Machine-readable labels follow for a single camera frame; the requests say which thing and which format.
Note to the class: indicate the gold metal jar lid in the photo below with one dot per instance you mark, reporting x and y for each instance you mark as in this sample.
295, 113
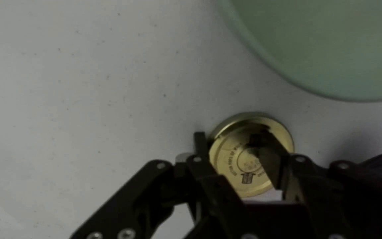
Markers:
232, 163

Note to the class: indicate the green bowl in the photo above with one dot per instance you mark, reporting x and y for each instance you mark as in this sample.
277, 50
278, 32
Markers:
331, 44

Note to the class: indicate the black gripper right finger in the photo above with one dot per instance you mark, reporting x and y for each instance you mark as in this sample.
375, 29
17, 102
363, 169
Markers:
272, 161

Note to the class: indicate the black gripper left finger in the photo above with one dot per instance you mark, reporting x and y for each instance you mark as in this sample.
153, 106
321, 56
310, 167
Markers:
200, 146

